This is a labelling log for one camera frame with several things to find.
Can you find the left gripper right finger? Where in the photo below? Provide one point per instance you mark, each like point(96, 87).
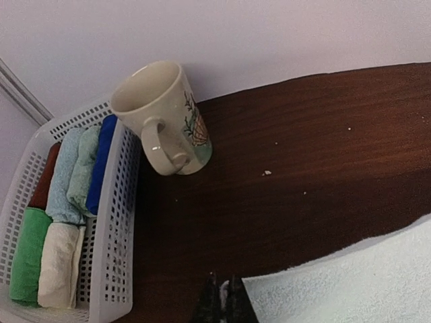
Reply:
point(238, 305)

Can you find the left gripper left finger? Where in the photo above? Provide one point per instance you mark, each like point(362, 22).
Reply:
point(208, 308)

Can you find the light blue towel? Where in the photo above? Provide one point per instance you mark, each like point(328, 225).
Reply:
point(58, 208)
point(380, 279)

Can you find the white plastic basket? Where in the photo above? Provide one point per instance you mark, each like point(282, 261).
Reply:
point(105, 279)

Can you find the rolled white towel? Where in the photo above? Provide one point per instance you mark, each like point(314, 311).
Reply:
point(57, 284)

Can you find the rolled light blue towel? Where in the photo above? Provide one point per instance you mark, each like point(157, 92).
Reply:
point(58, 208)

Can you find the rolled green towel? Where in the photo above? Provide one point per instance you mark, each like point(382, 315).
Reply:
point(25, 269)

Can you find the rolled brown towel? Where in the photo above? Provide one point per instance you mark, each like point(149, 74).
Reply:
point(40, 196)

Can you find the rolled pale teal towel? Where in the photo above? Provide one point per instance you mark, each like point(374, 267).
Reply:
point(81, 177)

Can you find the rolled dark blue towel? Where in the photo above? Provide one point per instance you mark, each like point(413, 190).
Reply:
point(103, 148)

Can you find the beige ceramic mug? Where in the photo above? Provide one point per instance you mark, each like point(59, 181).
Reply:
point(158, 105)

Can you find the left aluminium frame post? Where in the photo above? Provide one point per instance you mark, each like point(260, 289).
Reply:
point(22, 98)

